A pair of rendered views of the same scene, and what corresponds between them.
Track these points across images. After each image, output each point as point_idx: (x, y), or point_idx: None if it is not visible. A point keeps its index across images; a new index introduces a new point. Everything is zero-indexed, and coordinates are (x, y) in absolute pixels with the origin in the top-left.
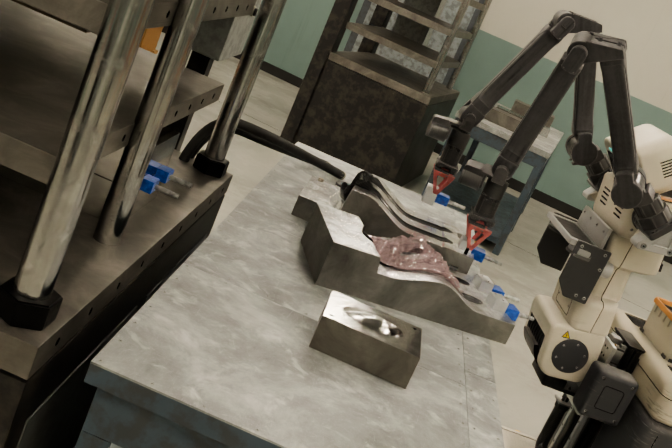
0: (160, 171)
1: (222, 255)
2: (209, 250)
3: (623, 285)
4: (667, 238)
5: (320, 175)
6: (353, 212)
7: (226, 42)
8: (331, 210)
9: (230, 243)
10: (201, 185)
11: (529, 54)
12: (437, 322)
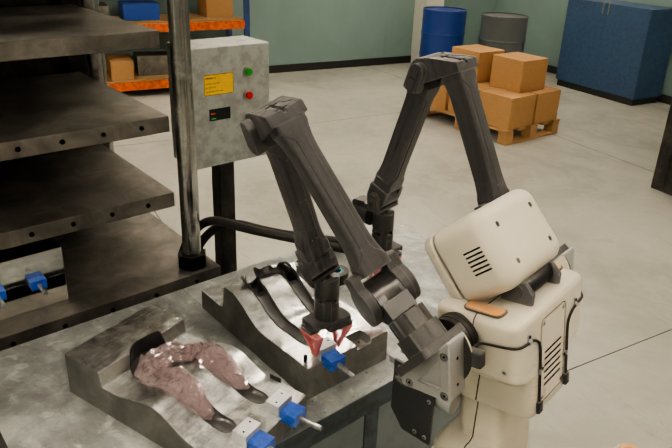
0: (28, 281)
1: (14, 358)
2: (9, 353)
3: (495, 425)
4: (436, 374)
5: (345, 257)
6: (229, 309)
7: (197, 153)
8: (151, 313)
9: (50, 345)
10: (152, 281)
11: (403, 116)
12: (163, 447)
